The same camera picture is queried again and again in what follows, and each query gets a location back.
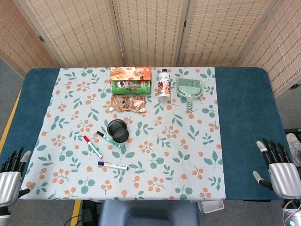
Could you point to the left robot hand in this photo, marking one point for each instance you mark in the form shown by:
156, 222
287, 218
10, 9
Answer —
9, 186

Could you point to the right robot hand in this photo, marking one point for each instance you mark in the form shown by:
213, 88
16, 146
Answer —
283, 179

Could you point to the red cap marker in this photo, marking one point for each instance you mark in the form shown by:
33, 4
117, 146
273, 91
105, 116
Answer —
93, 147

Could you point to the blue cap marker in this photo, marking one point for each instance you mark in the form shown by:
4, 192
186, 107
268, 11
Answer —
115, 166

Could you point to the black cap marker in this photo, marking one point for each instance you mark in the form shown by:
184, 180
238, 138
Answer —
110, 140

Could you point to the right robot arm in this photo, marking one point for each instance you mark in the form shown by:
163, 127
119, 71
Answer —
292, 214

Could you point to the black mesh pen holder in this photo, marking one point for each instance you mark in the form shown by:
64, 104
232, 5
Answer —
120, 137

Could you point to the grey sneaker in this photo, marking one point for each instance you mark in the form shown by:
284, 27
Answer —
294, 143

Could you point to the black equipment base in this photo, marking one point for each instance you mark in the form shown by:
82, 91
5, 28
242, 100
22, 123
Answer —
292, 131

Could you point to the white plastic box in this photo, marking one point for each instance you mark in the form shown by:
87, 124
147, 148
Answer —
210, 206

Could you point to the black under-table stand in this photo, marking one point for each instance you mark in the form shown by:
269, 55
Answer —
90, 212

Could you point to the green dustpan brush set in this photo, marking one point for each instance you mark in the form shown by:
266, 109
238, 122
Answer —
189, 89

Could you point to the floral print tablecloth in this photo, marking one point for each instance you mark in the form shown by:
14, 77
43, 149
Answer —
155, 141

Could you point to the blue padded chair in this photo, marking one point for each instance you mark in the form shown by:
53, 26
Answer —
148, 213

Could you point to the brown snack pouch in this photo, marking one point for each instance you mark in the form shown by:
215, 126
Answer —
129, 103

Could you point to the white printed bottle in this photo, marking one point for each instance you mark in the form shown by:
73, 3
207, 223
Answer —
164, 86

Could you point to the green chips can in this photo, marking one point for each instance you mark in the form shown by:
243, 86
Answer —
130, 87

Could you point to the orange snack box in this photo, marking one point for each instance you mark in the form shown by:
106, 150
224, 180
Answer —
130, 73

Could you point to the woven folding screen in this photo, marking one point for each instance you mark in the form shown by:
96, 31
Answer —
150, 30

